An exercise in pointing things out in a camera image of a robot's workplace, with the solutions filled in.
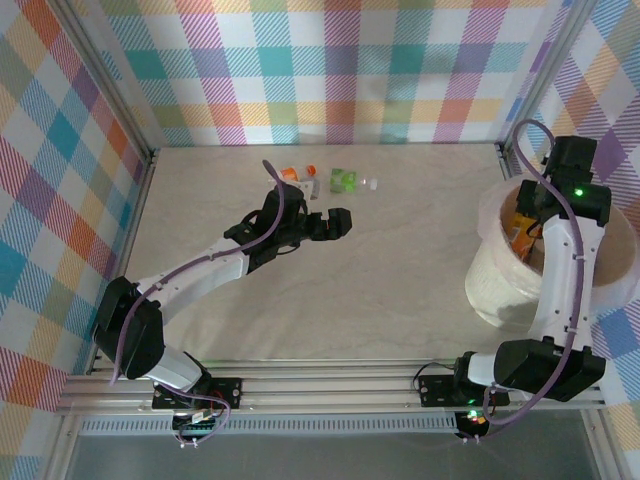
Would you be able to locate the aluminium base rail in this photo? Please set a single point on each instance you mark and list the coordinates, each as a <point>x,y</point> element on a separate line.
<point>325,385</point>

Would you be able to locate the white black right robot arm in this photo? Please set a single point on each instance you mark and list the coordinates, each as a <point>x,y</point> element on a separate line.
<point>560,280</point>

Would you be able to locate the green controller board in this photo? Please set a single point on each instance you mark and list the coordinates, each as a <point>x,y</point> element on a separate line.
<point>197,425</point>

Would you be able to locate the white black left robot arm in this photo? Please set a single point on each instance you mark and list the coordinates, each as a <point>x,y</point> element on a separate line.
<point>200,277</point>

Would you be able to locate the aluminium table edge rail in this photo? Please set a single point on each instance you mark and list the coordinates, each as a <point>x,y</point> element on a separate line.
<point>131,230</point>
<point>505,160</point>

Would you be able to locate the clear bottle orange label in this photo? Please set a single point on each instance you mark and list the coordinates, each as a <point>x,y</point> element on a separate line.
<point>289,173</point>

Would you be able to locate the clear bottle green label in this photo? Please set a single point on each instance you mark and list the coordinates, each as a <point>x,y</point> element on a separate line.
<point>344,181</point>

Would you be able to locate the aluminium frame post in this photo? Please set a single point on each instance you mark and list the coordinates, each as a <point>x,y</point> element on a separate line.
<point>107,80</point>
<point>545,75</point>

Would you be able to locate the orange juice bottle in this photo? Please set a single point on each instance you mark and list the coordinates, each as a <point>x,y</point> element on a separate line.
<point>522,240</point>

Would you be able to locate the round white bin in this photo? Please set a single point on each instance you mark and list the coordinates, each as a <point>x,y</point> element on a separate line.
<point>495,280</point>

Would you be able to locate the controller board with lights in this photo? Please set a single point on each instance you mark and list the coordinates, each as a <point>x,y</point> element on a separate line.
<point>475,419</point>

